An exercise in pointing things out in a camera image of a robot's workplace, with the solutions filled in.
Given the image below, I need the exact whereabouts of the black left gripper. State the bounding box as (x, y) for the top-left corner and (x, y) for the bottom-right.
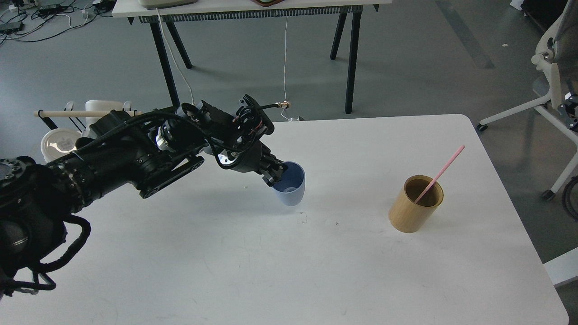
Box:
(217, 141), (289, 187)

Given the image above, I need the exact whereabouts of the blue cup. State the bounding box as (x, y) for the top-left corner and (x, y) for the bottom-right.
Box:
(272, 161), (306, 206)

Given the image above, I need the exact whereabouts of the pink chopstick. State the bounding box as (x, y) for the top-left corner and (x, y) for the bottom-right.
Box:
(413, 145), (465, 204)

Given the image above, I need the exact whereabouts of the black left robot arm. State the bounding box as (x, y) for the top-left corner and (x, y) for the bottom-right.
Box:
(0, 95), (289, 296)

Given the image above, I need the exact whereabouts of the bamboo cylinder holder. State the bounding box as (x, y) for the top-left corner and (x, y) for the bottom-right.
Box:
(388, 175), (444, 234)

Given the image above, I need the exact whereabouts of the background white table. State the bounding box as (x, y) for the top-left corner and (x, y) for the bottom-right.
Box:
(112, 0), (386, 114)

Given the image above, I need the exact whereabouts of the white office chair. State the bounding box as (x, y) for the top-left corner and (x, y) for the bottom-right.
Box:
(477, 0), (578, 201)

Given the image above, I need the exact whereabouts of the white hanging cable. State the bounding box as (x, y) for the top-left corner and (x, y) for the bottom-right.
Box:
(281, 16), (302, 122)

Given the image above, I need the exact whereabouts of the floor cables pile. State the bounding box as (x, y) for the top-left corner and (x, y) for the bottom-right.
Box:
(0, 0), (118, 45)

